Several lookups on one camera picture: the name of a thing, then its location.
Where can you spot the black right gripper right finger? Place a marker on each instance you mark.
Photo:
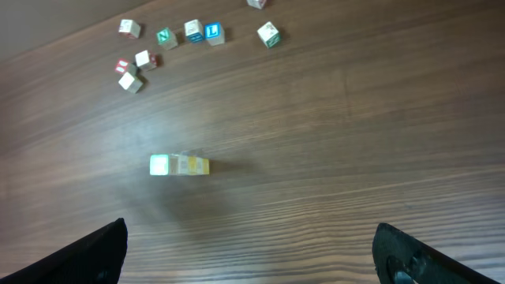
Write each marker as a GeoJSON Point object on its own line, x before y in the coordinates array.
{"type": "Point", "coordinates": [401, 258]}

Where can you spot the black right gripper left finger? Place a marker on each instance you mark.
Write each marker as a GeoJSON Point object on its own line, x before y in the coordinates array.
{"type": "Point", "coordinates": [95, 259]}

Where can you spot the green Z block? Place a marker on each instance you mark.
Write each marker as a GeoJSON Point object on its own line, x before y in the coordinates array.
{"type": "Point", "coordinates": [269, 34]}
{"type": "Point", "coordinates": [163, 165]}

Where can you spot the white mushroom picture block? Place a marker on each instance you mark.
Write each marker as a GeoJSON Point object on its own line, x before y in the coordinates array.
{"type": "Point", "coordinates": [198, 166]}

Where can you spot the green N block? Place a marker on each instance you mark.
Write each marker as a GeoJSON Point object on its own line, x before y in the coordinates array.
{"type": "Point", "coordinates": [166, 39]}

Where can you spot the blue L block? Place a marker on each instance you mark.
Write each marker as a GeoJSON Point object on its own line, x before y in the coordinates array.
{"type": "Point", "coordinates": [214, 34]}

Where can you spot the white blue-sided block left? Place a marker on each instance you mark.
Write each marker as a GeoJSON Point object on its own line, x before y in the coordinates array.
{"type": "Point", "coordinates": [130, 83]}

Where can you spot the red I block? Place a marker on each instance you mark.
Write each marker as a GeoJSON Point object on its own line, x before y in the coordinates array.
{"type": "Point", "coordinates": [123, 66]}

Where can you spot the white plain block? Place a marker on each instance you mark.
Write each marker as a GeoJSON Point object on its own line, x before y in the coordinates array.
{"type": "Point", "coordinates": [146, 60]}

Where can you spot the red-sided block top left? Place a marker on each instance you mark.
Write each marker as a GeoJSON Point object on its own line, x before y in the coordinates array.
{"type": "Point", "coordinates": [129, 28]}

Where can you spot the white block far right top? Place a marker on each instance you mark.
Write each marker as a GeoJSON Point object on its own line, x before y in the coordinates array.
{"type": "Point", "coordinates": [258, 4]}

